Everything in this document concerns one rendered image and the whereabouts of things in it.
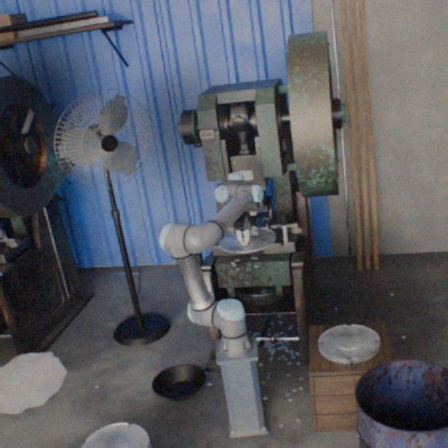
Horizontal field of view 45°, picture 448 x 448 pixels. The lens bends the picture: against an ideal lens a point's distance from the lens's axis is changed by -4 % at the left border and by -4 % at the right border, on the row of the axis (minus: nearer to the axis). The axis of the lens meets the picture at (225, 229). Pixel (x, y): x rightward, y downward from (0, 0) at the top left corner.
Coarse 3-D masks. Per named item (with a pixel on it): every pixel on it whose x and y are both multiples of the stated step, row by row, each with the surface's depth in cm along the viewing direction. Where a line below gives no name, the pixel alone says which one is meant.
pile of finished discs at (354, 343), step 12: (324, 336) 262; (336, 336) 261; (348, 336) 258; (360, 336) 258; (372, 336) 256; (324, 348) 253; (336, 348) 252; (348, 348) 249; (360, 348) 249; (372, 348) 247; (336, 360) 245; (348, 360) 242; (360, 360) 243
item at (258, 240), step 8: (232, 232) 290; (256, 232) 286; (264, 232) 285; (272, 232) 283; (224, 240) 283; (232, 240) 282; (248, 240) 277; (256, 240) 276; (264, 240) 276; (272, 240) 274; (224, 248) 274; (232, 248) 273; (240, 248) 272; (248, 248) 270; (256, 248) 269; (264, 248) 268
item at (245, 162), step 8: (240, 152) 286; (248, 152) 286; (232, 160) 285; (240, 160) 284; (248, 160) 283; (256, 160) 282; (232, 168) 286; (240, 168) 285; (248, 168) 285; (256, 168) 284; (248, 176) 286; (256, 176) 285; (248, 184) 288; (256, 184) 287; (264, 192) 296; (264, 200) 294
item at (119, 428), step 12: (96, 432) 228; (108, 432) 227; (120, 432) 226; (132, 432) 226; (144, 432) 225; (84, 444) 222; (96, 444) 221; (108, 444) 220; (120, 444) 219; (132, 444) 219; (144, 444) 218
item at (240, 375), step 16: (256, 336) 256; (256, 352) 244; (224, 368) 245; (240, 368) 244; (256, 368) 247; (224, 384) 250; (240, 384) 247; (256, 384) 249; (240, 400) 251; (256, 400) 251; (240, 416) 254; (256, 416) 254; (240, 432) 257; (256, 432) 257
